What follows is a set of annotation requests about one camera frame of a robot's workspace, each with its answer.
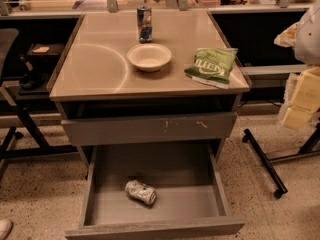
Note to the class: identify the black wheeled stand leg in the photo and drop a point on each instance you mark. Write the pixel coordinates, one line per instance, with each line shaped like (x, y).
(281, 188)

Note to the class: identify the grey drawer cabinet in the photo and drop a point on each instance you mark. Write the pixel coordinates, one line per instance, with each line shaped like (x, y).
(97, 80)

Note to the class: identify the grey upper drawer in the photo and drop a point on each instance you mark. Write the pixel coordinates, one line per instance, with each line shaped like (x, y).
(144, 129)

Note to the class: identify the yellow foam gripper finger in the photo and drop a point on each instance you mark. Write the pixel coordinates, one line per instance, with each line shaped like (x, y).
(306, 95)
(295, 117)

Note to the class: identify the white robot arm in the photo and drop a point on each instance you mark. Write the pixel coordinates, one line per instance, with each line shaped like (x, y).
(304, 38)

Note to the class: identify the green chip bag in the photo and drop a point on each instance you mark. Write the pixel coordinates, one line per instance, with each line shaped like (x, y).
(212, 66)

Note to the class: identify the crushed silver can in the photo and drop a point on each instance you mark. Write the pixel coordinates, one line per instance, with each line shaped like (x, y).
(141, 191)

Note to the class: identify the open grey lower drawer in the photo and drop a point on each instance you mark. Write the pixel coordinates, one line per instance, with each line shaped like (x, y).
(190, 198)

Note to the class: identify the white shoe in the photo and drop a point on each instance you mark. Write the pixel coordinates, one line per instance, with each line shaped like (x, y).
(5, 228)

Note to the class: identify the white paper bowl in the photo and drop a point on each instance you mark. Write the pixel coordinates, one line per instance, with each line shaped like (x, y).
(149, 57)

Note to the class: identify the upright blue silver can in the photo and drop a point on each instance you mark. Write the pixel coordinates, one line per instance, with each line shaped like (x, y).
(144, 23)

